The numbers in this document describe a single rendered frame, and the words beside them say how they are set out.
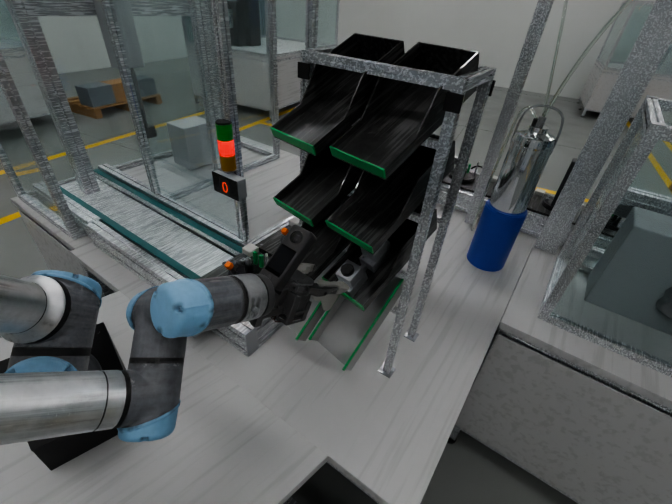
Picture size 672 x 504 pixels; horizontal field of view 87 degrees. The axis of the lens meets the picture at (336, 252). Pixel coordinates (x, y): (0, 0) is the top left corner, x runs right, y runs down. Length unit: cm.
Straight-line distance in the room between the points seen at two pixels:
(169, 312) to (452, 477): 170
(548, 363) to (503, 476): 79
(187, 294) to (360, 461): 65
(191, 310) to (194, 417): 60
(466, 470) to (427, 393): 97
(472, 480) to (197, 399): 137
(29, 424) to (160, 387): 14
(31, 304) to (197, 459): 51
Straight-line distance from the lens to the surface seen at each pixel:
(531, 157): 140
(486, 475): 206
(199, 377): 112
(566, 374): 149
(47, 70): 190
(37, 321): 76
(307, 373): 109
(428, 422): 106
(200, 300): 49
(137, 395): 57
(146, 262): 139
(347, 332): 95
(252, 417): 103
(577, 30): 1128
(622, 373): 147
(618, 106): 169
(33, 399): 54
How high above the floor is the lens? 176
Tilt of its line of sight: 36 degrees down
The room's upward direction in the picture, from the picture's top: 5 degrees clockwise
